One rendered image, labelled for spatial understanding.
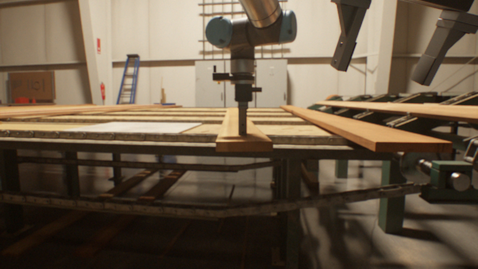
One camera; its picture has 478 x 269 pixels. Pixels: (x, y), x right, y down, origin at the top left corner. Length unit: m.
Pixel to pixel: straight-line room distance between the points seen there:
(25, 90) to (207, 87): 6.23
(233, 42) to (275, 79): 5.77
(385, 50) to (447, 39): 6.40
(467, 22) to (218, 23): 0.46
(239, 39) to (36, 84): 9.54
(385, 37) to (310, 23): 1.95
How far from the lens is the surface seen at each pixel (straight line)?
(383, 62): 6.81
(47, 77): 9.70
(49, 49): 10.03
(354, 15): 0.35
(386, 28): 6.85
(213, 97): 6.52
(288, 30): 0.58
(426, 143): 0.78
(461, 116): 1.41
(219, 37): 0.62
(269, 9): 0.54
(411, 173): 1.08
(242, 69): 0.71
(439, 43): 0.43
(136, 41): 8.18
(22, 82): 10.41
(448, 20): 0.43
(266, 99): 6.37
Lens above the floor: 0.99
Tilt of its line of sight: 5 degrees down
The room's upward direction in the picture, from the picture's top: straight up
